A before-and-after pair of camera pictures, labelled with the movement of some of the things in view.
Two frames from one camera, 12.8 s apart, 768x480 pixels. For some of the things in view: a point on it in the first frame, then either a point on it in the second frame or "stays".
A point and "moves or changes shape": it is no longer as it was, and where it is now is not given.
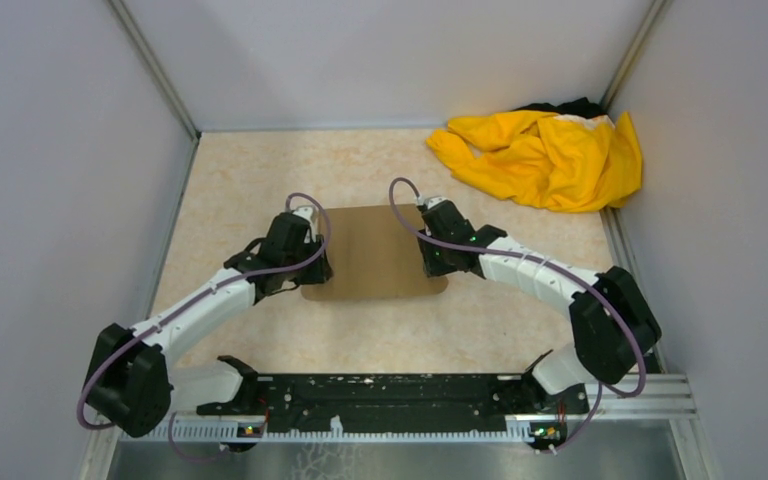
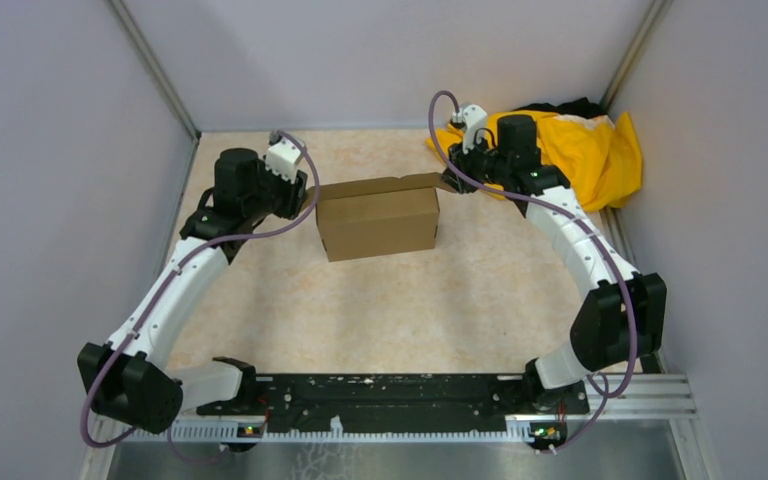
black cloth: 579,106 stays
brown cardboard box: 374,252 moves or changes shape
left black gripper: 318,274 → 295,190
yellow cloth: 543,159 stays
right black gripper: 431,267 → 460,158
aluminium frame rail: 652,396 stays
